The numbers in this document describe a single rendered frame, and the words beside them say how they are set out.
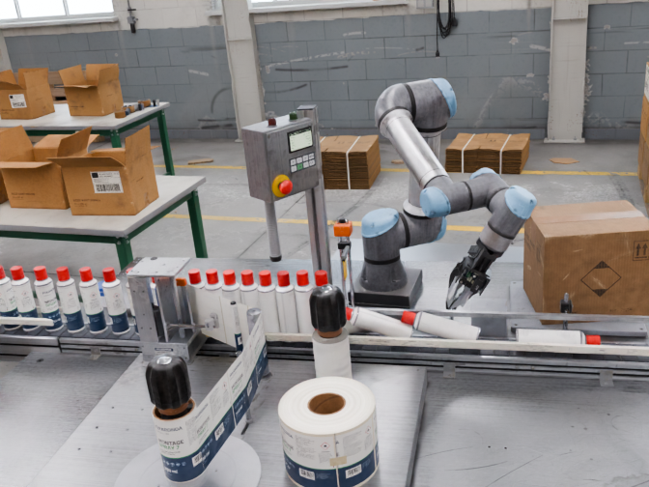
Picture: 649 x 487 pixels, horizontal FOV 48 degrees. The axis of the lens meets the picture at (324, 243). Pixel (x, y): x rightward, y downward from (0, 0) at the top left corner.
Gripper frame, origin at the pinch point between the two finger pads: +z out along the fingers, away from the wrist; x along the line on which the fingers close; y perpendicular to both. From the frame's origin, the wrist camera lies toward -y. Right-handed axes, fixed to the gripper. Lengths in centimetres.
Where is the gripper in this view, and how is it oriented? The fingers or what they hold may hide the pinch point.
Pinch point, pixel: (452, 302)
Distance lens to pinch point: 193.0
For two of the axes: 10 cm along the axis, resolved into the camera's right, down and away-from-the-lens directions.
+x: 8.8, 4.7, -0.1
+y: -2.2, 3.9, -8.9
